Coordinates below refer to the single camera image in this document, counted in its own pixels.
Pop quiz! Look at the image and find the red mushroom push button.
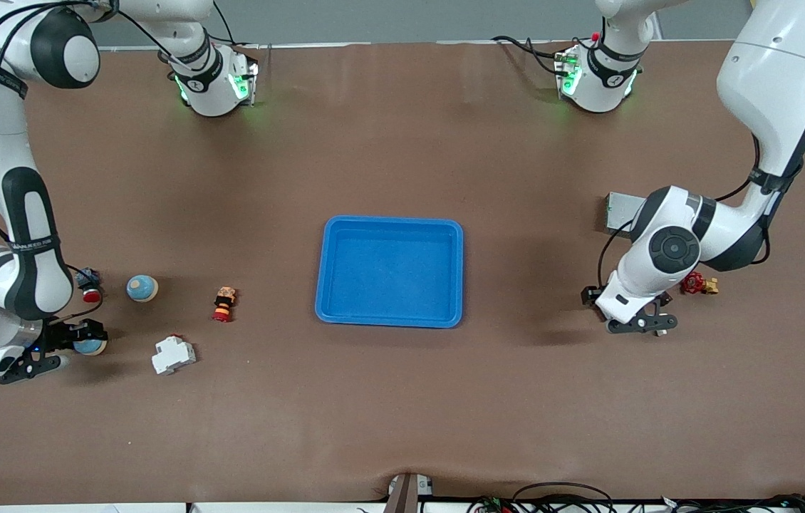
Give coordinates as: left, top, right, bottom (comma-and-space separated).
75, 267, 105, 304

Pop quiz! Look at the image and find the grey metal box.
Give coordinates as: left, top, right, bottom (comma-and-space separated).
606, 192, 649, 236

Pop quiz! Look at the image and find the white circuit breaker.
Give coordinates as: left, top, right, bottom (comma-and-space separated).
152, 334, 197, 376

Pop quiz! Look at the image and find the blue plastic tray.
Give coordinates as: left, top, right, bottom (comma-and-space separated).
314, 215, 464, 329

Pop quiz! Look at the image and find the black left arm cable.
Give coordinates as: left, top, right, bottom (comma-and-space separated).
596, 132, 774, 287

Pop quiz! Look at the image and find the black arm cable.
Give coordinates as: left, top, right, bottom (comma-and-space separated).
596, 132, 774, 287
0, 0, 182, 325

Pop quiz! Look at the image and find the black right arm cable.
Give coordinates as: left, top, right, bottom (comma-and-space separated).
0, 0, 182, 325

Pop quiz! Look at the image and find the red handle brass valve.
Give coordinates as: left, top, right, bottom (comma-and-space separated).
682, 271, 720, 296

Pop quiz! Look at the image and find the black cable loop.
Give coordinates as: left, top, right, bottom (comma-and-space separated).
513, 482, 617, 513

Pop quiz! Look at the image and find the coloured wire bundle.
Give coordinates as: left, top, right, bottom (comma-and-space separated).
467, 496, 517, 513

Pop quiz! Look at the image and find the black cable bundle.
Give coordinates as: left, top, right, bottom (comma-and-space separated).
659, 493, 805, 513

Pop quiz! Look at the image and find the black base cable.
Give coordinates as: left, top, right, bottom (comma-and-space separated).
491, 34, 564, 72

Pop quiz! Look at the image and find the metal table clamp bracket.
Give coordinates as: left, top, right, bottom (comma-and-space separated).
383, 473, 433, 513

